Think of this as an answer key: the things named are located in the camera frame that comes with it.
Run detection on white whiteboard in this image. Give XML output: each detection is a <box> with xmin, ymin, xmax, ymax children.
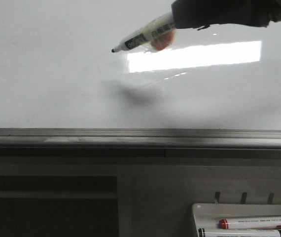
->
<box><xmin>0</xmin><ymin>0</ymin><xmax>281</xmax><ymax>130</ymax></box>

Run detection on white black whiteboard marker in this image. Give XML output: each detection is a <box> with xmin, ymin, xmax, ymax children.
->
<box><xmin>111</xmin><ymin>12</ymin><xmax>176</xmax><ymax>53</ymax></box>

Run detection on grey aluminium whiteboard ledge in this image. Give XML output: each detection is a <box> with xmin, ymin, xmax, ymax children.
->
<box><xmin>0</xmin><ymin>128</ymin><xmax>281</xmax><ymax>157</ymax></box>

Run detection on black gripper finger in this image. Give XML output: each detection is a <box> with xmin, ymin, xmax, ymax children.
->
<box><xmin>172</xmin><ymin>0</ymin><xmax>281</xmax><ymax>30</ymax></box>

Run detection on white marker tray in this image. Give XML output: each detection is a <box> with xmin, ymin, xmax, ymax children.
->
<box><xmin>192</xmin><ymin>203</ymin><xmax>281</xmax><ymax>237</ymax></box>

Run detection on red capped whiteboard marker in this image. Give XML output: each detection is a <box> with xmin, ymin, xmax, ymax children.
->
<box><xmin>218</xmin><ymin>216</ymin><xmax>281</xmax><ymax>229</ymax></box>

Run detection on red round magnet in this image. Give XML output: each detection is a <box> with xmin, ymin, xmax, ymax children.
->
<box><xmin>150</xmin><ymin>29</ymin><xmax>176</xmax><ymax>52</ymax></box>

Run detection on black capped whiteboard marker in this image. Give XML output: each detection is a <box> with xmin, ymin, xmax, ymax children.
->
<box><xmin>197</xmin><ymin>228</ymin><xmax>281</xmax><ymax>237</ymax></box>

